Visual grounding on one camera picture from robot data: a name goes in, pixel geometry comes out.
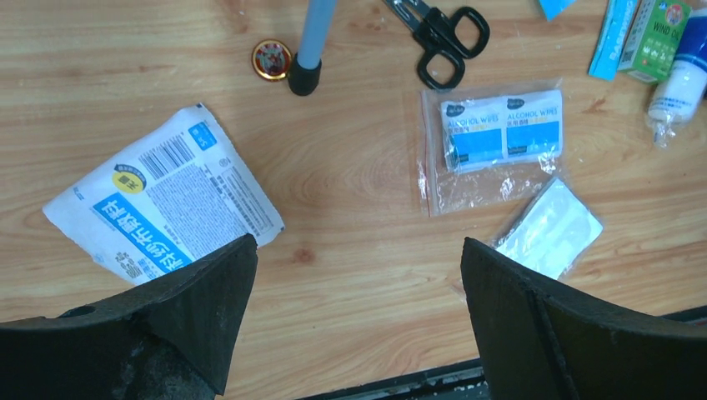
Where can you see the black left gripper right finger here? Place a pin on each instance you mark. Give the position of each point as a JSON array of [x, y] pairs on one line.
[[542, 339]]

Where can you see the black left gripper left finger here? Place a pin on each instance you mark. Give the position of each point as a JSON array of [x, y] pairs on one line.
[[170, 338]]

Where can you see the alcohol wipes zip bag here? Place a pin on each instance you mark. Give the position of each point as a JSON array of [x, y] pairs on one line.
[[484, 145]]

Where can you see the white blue bottle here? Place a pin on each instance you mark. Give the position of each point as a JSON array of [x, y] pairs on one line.
[[676, 100]]

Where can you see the large blue cotton packet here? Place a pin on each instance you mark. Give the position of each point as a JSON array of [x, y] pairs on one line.
[[553, 8]]

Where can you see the green wind oil box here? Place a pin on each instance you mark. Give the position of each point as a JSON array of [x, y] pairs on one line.
[[653, 39]]

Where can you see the white pad in plastic bag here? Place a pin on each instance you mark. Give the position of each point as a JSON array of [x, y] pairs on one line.
[[552, 232]]

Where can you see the white blue gauze packet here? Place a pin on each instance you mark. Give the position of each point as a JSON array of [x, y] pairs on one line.
[[166, 200]]

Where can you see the blue bandage strip packet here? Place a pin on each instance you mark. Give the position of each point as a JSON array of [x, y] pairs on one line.
[[618, 18]]

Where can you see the small red gold tin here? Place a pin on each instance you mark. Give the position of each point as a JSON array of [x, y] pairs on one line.
[[271, 60]]

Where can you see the black handled scissors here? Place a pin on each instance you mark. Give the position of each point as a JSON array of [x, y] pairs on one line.
[[435, 32]]

